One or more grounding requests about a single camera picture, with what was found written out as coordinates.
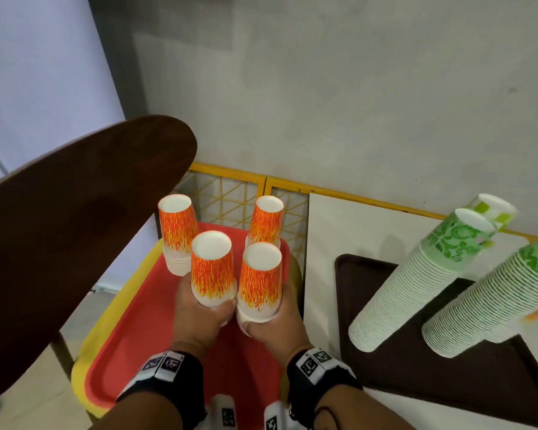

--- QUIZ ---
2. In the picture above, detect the person's left hand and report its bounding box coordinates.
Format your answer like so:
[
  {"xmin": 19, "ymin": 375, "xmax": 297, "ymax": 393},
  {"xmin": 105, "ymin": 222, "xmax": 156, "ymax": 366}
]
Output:
[{"xmin": 172, "ymin": 283, "xmax": 236, "ymax": 360}]

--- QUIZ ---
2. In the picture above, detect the dark brown wooden chair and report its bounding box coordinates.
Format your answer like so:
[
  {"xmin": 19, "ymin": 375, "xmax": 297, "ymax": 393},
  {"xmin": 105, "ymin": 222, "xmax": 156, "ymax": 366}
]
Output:
[{"xmin": 0, "ymin": 115, "xmax": 198, "ymax": 412}]

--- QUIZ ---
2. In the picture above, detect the stack of orange marked cups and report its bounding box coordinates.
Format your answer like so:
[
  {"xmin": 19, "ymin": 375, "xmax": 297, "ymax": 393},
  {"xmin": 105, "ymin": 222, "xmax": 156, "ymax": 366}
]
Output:
[{"xmin": 483, "ymin": 300, "xmax": 538, "ymax": 345}]

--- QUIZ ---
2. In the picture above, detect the black left wrist strap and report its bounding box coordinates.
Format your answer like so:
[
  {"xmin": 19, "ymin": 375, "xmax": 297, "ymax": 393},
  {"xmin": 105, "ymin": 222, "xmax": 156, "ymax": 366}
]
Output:
[{"xmin": 117, "ymin": 350, "xmax": 208, "ymax": 428}]

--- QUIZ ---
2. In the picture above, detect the yellow wire rack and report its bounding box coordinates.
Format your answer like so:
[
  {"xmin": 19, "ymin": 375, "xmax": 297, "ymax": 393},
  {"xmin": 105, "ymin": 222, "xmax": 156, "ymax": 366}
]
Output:
[{"xmin": 172, "ymin": 162, "xmax": 538, "ymax": 276}]

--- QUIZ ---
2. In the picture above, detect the stack of lime checked cups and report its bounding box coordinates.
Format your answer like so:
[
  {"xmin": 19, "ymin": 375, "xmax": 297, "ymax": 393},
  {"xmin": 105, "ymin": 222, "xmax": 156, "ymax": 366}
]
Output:
[{"xmin": 465, "ymin": 193, "xmax": 519, "ymax": 233}]

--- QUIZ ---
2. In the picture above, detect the dark brown plastic tray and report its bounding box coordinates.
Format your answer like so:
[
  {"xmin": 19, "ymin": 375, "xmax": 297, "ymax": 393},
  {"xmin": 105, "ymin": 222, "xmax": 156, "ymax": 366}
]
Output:
[{"xmin": 334, "ymin": 254, "xmax": 538, "ymax": 429}]

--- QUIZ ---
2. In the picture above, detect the black right wrist strap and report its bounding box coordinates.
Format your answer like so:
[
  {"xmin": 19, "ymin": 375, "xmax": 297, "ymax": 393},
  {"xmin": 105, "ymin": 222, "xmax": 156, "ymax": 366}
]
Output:
[{"xmin": 286, "ymin": 347, "xmax": 364, "ymax": 429}]

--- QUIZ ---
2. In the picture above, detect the person's right forearm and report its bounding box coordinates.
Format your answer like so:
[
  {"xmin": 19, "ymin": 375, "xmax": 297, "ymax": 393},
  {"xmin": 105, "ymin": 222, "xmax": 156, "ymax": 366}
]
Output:
[{"xmin": 313, "ymin": 383, "xmax": 417, "ymax": 430}]

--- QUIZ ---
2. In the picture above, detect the black wrist strap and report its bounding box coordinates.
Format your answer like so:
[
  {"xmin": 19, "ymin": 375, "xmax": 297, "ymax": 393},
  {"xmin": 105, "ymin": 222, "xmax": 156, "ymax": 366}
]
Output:
[
  {"xmin": 117, "ymin": 350, "xmax": 208, "ymax": 428},
  {"xmin": 286, "ymin": 347, "xmax": 364, "ymax": 429}
]

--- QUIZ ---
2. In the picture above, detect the person's right hand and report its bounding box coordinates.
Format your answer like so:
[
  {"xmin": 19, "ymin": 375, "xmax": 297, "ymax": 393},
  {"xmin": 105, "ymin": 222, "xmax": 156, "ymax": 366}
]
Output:
[{"xmin": 240, "ymin": 282, "xmax": 314, "ymax": 368}]

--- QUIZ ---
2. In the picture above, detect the stack of green floral cups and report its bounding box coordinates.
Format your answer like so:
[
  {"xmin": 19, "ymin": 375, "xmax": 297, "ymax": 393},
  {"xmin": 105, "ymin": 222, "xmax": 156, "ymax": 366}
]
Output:
[
  {"xmin": 348, "ymin": 208, "xmax": 498, "ymax": 353},
  {"xmin": 421, "ymin": 237, "xmax": 538, "ymax": 359}
]

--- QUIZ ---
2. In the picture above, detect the person's left forearm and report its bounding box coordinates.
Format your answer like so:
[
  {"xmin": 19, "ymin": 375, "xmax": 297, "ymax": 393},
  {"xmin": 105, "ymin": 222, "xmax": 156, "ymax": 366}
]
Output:
[{"xmin": 89, "ymin": 389, "xmax": 184, "ymax": 430}]

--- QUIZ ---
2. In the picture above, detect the stack of orange paper cups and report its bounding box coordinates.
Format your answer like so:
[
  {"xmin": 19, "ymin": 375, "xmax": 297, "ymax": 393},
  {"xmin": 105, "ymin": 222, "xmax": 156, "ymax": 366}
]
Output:
[
  {"xmin": 157, "ymin": 193, "xmax": 201, "ymax": 277},
  {"xmin": 236, "ymin": 242, "xmax": 283, "ymax": 336},
  {"xmin": 190, "ymin": 230, "xmax": 238, "ymax": 309},
  {"xmin": 245, "ymin": 195, "xmax": 285, "ymax": 249}
]

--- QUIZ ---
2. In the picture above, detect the red plastic tray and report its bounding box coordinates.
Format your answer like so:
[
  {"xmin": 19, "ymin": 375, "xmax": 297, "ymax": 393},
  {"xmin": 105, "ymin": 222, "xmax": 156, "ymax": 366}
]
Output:
[{"xmin": 85, "ymin": 222, "xmax": 293, "ymax": 430}]

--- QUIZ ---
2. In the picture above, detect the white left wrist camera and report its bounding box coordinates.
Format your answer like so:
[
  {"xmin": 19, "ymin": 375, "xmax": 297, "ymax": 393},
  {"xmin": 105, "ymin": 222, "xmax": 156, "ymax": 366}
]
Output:
[{"xmin": 196, "ymin": 394, "xmax": 238, "ymax": 430}]

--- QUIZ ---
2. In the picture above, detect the yellow plastic tray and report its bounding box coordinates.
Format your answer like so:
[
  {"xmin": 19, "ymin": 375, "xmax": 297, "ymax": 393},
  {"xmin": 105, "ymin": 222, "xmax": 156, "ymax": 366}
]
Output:
[{"xmin": 71, "ymin": 239, "xmax": 305, "ymax": 420}]

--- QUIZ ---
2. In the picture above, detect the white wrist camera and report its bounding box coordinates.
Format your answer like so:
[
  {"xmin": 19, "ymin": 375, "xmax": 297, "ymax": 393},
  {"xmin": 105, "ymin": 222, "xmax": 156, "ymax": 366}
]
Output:
[
  {"xmin": 263, "ymin": 400, "xmax": 306, "ymax": 430},
  {"xmin": 196, "ymin": 394, "xmax": 238, "ymax": 430}
]

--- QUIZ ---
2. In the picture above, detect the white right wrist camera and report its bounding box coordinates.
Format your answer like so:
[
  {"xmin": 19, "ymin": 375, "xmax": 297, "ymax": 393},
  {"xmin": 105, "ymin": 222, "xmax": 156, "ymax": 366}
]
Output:
[{"xmin": 263, "ymin": 400, "xmax": 306, "ymax": 430}]

